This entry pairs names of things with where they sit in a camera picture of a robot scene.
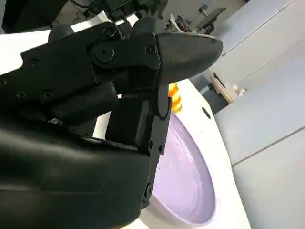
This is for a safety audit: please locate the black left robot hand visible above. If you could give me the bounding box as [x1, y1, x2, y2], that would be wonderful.
[104, 0, 169, 24]

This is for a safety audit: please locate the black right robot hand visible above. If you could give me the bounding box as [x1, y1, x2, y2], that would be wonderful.
[0, 18, 224, 229]

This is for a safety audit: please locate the orange and white bread roll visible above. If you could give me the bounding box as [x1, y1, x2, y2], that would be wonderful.
[167, 82, 184, 114]

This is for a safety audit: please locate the workshop machine with red parts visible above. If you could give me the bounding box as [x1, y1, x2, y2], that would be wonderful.
[166, 13, 193, 34]

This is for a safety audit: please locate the metal stand with dark plate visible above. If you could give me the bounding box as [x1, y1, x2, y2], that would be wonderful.
[190, 4, 227, 36]

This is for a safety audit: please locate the lilac plate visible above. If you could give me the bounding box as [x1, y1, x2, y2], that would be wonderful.
[140, 113, 217, 227]

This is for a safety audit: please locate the wooden board with white parts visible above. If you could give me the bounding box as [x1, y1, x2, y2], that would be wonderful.
[209, 70, 248, 104]

